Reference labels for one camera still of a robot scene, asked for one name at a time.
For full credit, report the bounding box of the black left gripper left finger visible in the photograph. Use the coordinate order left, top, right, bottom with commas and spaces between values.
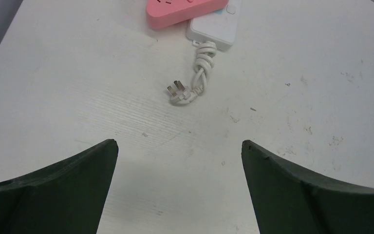
0, 139, 119, 234

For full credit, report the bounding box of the white power strip cord plug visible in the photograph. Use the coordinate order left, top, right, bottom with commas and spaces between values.
167, 41, 217, 106

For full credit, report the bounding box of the pink triangular plug adapter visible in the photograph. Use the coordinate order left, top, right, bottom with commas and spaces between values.
146, 0, 228, 30

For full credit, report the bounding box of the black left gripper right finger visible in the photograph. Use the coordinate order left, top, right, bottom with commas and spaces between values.
241, 140, 374, 234

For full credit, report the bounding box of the white power strip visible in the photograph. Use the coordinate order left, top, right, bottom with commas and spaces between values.
186, 0, 243, 52

